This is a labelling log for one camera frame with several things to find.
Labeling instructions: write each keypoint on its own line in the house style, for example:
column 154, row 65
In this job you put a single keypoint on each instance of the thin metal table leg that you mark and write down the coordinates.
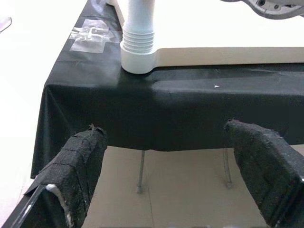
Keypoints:
column 228, row 166
column 140, row 171

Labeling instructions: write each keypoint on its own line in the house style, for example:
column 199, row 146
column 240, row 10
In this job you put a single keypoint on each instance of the white plastic table leg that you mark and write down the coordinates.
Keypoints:
column 139, row 23

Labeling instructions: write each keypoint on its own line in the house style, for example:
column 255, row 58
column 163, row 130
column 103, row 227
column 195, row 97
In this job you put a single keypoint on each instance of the white plastic children table top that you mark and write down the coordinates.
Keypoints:
column 213, row 55

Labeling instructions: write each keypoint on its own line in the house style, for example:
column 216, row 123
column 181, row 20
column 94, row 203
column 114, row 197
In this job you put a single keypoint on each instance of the black tablecloth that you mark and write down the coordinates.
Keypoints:
column 142, row 107

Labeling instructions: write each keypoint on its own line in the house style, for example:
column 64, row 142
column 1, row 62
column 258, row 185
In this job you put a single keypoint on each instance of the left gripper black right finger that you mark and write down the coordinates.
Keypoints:
column 268, row 166

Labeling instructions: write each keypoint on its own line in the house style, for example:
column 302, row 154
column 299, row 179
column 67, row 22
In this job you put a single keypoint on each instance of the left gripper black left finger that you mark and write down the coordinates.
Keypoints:
column 71, row 178

